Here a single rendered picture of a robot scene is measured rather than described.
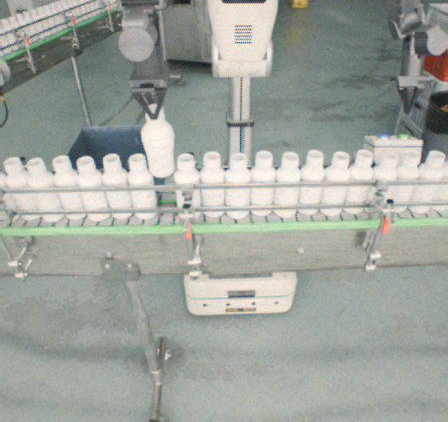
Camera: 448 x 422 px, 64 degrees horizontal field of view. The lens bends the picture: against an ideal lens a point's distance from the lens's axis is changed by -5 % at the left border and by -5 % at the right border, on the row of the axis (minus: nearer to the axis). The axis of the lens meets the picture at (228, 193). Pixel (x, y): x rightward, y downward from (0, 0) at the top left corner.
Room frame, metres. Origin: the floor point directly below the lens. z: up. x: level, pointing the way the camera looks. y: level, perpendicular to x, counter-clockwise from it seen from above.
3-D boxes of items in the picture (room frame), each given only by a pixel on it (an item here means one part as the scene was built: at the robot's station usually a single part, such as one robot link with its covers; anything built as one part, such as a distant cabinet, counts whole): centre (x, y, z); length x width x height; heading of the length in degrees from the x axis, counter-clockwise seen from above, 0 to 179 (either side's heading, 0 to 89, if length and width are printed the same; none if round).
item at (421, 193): (0.73, -0.50, 1.08); 0.06 x 0.06 x 0.17
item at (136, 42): (0.67, 0.15, 1.48); 0.12 x 0.09 x 0.12; 2
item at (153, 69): (0.71, 0.15, 1.39); 0.10 x 0.07 x 0.07; 2
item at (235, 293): (1.36, -0.05, 0.24); 0.68 x 0.53 x 0.41; 2
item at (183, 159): (0.71, 0.10, 1.08); 0.06 x 0.06 x 0.17
